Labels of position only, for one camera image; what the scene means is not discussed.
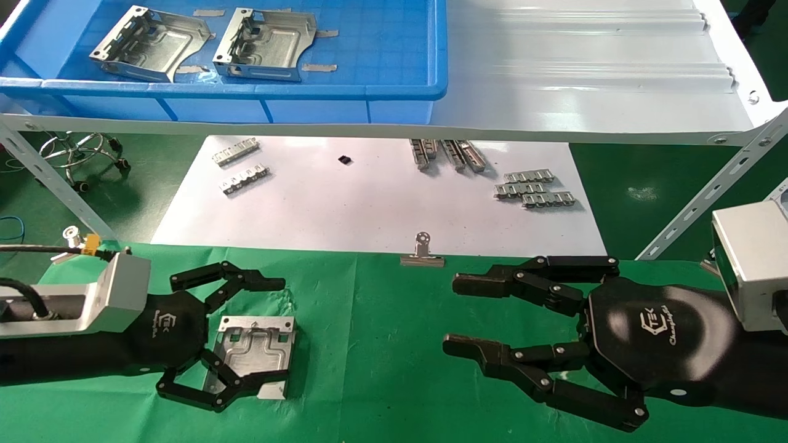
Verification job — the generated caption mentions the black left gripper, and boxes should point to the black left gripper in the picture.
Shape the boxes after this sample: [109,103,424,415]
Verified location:
[126,261,290,413]

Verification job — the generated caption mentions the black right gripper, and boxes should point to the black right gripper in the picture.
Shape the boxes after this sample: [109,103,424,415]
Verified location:
[582,277,739,404]

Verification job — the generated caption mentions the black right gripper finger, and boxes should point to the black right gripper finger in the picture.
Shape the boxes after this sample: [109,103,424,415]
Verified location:
[442,333,649,433]
[451,255,621,317]

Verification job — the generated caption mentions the silver sheet metal bracket part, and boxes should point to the silver sheet metal bracket part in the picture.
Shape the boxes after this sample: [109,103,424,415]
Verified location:
[212,7,318,82]
[88,6,215,82]
[203,316,296,401]

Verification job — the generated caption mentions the silver binder clip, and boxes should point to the silver binder clip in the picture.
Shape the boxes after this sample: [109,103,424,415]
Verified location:
[52,226,88,264]
[400,231,445,268]

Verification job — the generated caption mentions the green cloth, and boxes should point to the green cloth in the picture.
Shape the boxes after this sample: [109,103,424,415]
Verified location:
[0,241,788,443]

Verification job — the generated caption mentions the grey notched metal strip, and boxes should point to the grey notched metal strip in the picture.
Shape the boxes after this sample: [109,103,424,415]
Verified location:
[522,192,576,209]
[504,170,555,184]
[494,182,547,200]

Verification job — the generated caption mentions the white paper sheet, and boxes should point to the white paper sheet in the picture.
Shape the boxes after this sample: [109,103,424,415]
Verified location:
[151,135,609,259]

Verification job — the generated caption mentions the white perforated angle brace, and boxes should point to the white perforated angle brace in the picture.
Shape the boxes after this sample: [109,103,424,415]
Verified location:
[635,108,788,260]
[0,117,118,242]

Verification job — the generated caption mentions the small notched metal strip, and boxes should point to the small notched metal strip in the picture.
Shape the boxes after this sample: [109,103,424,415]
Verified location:
[212,138,260,167]
[220,163,271,196]

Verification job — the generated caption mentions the white metal shelf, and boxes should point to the white metal shelf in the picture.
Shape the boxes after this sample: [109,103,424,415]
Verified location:
[0,0,788,146]

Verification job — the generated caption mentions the blue plastic bin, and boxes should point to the blue plastic bin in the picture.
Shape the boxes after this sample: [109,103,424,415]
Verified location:
[0,0,447,124]

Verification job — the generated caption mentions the chrome stool base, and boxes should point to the chrome stool base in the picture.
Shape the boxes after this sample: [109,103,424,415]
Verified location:
[38,131,130,193]

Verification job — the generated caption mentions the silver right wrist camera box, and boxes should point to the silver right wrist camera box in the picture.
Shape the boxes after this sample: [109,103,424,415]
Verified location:
[711,200,788,336]

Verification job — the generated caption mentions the black cable with yellow connector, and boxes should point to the black cable with yellow connector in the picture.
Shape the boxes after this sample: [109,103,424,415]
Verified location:
[0,234,131,258]

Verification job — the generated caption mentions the thick black cable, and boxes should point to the thick black cable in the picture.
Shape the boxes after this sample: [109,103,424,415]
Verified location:
[0,278,54,321]

